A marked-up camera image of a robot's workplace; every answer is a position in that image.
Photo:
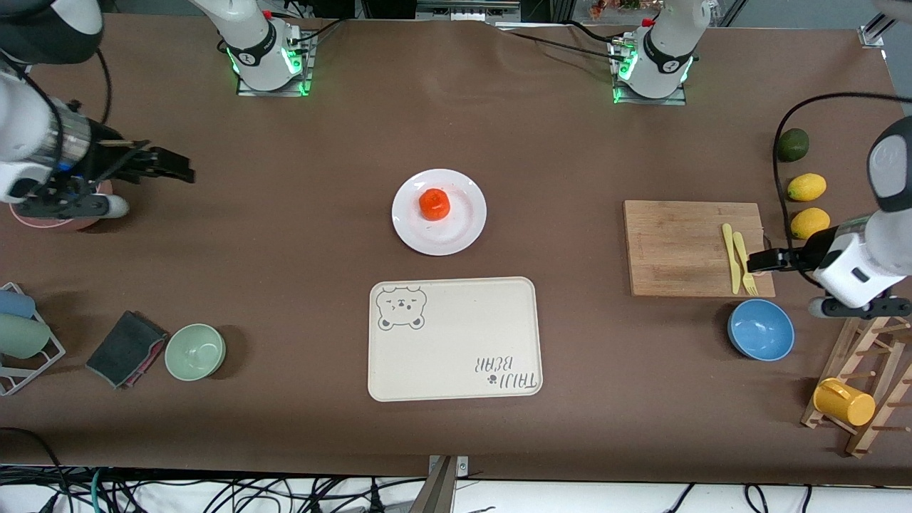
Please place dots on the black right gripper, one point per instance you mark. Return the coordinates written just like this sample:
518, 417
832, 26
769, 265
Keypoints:
104, 162

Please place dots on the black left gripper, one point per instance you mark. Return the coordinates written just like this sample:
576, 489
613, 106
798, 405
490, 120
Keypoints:
796, 258

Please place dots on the orange fruit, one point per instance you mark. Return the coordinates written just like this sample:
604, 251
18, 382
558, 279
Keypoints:
434, 204

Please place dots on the white round plate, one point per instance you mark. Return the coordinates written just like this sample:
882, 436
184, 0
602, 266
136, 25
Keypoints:
463, 228

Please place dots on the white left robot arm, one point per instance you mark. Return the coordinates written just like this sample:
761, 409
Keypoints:
887, 235

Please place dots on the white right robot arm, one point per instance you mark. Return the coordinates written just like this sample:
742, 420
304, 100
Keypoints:
28, 121

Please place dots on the yellow plastic fork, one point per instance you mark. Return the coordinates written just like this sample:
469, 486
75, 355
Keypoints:
741, 246

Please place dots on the yellow plastic knife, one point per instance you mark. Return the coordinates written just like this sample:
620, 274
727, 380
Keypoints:
732, 263

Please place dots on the yellow lemon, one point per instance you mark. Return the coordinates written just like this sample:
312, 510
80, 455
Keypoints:
807, 187
810, 224

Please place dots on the blue bowl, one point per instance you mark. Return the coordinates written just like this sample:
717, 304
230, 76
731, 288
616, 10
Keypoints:
761, 329

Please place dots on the wooden cutting board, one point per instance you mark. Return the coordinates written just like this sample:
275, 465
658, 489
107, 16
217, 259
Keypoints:
670, 249

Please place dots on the pink bowl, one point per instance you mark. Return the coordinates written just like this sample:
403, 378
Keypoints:
64, 224

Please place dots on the dark green avocado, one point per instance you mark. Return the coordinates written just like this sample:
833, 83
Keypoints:
794, 146

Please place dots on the wooden peg rack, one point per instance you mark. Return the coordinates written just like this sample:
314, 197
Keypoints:
848, 360

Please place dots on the yellow mug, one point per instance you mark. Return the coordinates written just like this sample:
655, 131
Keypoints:
848, 406

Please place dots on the brown table cover sheet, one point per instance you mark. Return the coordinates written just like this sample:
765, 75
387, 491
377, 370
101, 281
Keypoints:
285, 285

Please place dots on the dark grey folded cloth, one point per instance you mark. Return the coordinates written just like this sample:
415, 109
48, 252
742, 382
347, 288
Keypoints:
125, 345

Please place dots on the pale green bowl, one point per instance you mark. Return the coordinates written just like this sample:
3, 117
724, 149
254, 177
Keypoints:
195, 352

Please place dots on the pink folded cloth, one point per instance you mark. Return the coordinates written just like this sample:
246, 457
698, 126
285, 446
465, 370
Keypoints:
151, 358

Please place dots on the light blue cup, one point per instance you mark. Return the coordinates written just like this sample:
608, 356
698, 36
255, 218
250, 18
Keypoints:
14, 304

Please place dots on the pale green cup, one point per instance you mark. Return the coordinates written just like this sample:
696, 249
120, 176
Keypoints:
21, 335

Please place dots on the cream bear print tray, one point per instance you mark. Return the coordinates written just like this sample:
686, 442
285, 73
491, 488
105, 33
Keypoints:
454, 342

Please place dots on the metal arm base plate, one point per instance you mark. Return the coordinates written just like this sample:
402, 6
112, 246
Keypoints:
648, 101
274, 90

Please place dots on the aluminium frame profile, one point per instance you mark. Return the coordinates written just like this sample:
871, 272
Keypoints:
873, 34

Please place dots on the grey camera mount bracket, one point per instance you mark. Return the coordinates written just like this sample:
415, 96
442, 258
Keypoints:
442, 491

